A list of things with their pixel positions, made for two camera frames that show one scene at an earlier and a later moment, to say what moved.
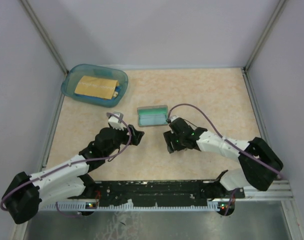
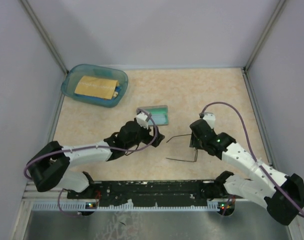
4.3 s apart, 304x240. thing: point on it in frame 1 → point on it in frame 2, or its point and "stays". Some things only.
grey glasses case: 153,115 stays
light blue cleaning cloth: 153,119 stays
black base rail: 208,191 stays
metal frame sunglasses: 191,123 → 182,160
